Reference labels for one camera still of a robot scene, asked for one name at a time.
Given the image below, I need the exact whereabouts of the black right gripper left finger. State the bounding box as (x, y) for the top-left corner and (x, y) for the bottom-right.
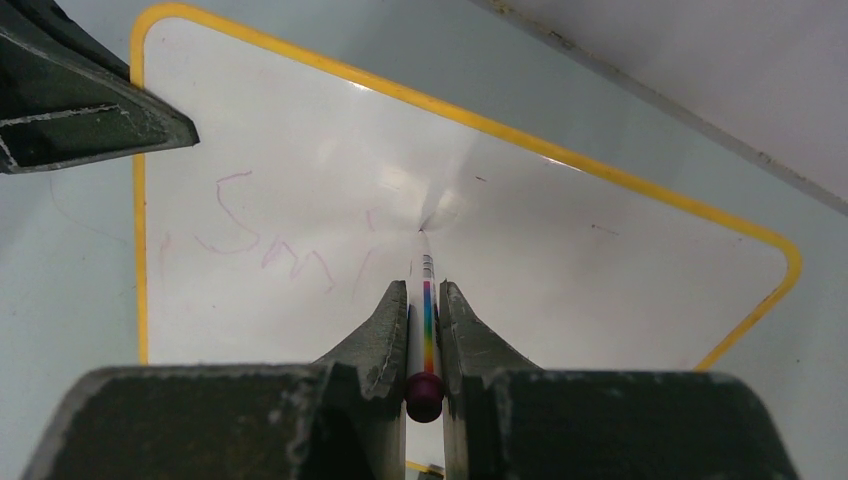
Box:
(23, 281), (408, 479)

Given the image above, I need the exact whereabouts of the yellow framed whiteboard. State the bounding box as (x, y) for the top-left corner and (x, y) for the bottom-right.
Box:
(130, 3), (801, 370)

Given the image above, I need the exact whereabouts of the white marker pen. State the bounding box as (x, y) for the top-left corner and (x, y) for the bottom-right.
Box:
(404, 229), (445, 423)

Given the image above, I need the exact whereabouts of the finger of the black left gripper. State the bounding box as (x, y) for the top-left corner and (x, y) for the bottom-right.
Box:
(1, 1), (199, 175)

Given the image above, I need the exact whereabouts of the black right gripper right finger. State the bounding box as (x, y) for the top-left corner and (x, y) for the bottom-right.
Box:
(439, 281), (797, 479)

